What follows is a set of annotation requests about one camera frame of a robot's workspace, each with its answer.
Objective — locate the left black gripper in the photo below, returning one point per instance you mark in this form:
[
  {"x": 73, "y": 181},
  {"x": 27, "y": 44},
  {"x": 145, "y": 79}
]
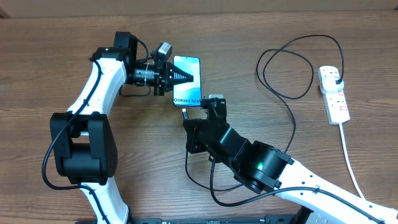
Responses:
[{"x": 168, "y": 71}]

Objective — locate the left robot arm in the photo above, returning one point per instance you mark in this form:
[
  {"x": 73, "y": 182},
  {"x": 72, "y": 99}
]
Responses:
[{"x": 83, "y": 153}]

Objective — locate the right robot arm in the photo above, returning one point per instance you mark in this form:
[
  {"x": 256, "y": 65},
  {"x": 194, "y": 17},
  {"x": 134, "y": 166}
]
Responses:
[{"x": 267, "y": 171}]

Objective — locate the white power strip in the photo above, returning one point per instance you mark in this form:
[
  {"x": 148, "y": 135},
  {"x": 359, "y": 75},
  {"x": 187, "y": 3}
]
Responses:
[{"x": 335, "y": 103}]

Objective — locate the white charger plug adapter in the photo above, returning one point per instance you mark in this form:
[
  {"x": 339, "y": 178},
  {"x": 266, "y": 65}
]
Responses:
[{"x": 329, "y": 85}]

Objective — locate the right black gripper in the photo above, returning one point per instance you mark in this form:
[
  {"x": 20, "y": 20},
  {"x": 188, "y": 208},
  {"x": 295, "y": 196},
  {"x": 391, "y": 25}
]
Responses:
[{"x": 193, "y": 144}]

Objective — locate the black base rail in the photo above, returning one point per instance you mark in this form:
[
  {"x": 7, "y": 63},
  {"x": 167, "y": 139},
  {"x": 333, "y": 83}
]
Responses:
[{"x": 300, "y": 217}]

